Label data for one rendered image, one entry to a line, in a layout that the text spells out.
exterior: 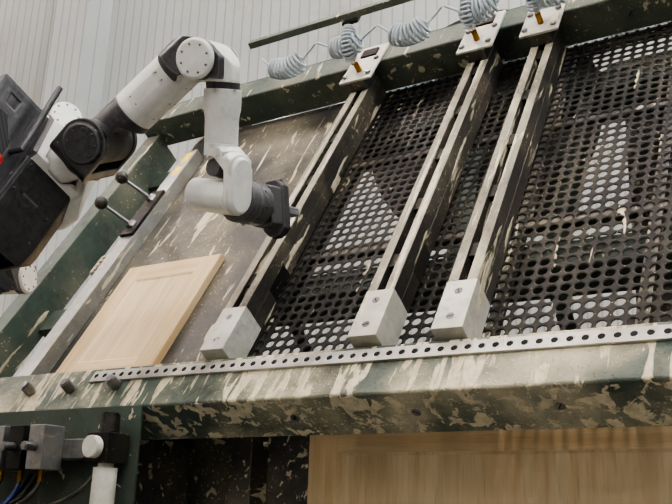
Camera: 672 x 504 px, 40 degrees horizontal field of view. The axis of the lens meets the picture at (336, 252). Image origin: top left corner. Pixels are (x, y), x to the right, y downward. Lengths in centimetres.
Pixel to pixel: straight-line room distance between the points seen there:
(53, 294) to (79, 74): 387
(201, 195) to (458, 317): 54
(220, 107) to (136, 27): 493
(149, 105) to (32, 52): 546
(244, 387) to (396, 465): 34
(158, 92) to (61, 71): 478
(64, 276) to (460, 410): 149
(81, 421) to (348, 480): 58
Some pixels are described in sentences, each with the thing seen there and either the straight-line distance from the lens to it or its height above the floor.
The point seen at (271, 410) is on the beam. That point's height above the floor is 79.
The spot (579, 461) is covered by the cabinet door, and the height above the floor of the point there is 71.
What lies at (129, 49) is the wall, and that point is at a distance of 661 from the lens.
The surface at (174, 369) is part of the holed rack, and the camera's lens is 195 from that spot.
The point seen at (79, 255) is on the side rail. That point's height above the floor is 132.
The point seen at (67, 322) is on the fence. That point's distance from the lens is 242.
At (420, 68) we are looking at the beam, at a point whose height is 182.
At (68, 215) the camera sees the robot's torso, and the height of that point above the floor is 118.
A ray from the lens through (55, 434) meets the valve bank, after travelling 199.
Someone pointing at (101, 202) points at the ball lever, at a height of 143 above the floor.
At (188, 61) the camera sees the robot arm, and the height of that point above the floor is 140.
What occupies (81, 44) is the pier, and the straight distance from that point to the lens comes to 656.
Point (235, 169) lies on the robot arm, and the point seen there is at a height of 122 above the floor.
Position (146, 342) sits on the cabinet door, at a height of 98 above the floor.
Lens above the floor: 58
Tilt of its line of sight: 17 degrees up
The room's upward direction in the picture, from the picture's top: 2 degrees clockwise
